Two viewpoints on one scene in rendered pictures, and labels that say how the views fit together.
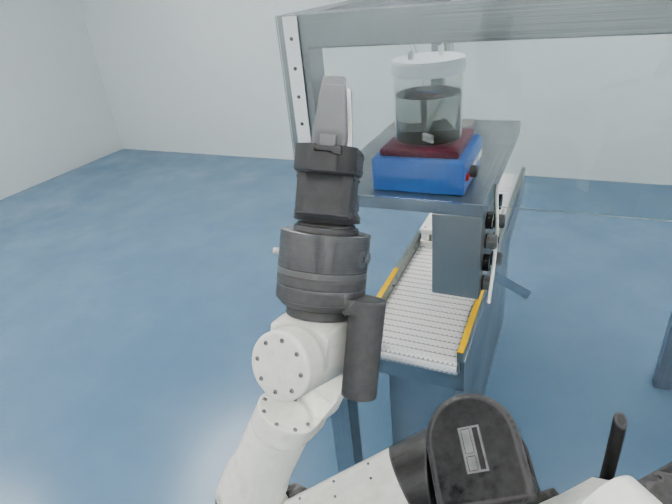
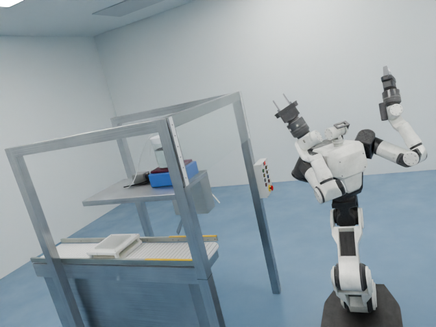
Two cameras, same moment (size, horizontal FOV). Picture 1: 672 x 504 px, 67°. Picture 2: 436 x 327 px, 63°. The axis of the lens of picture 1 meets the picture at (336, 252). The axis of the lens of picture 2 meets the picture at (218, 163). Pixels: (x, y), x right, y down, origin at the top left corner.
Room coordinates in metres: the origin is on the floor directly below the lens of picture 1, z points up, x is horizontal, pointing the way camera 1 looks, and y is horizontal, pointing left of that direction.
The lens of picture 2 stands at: (0.87, 1.71, 1.74)
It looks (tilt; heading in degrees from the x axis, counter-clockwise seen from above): 13 degrees down; 269
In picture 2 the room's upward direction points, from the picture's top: 13 degrees counter-clockwise
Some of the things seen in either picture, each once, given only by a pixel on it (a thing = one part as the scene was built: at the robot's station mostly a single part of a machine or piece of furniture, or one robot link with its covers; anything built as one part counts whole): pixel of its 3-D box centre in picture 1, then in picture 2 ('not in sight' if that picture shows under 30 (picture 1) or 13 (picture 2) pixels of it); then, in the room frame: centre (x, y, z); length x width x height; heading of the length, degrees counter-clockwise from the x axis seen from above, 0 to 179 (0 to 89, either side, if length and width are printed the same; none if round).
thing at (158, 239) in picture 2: (501, 236); (130, 239); (1.54, -0.57, 0.83); 1.32 x 0.02 x 0.03; 153
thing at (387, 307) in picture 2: not in sight; (360, 310); (0.20, -0.18, 0.19); 0.64 x 0.52 x 0.33; 65
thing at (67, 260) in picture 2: (424, 228); (103, 261); (1.67, -0.33, 0.83); 1.32 x 0.02 x 0.03; 153
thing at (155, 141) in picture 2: not in sight; (167, 148); (1.10, -0.23, 1.44); 0.15 x 0.15 x 0.19
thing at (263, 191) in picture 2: not in sight; (263, 178); (0.53, -0.86, 0.95); 0.17 x 0.06 x 0.26; 63
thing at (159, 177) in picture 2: not in sight; (174, 172); (1.10, -0.24, 1.30); 0.21 x 0.20 x 0.09; 63
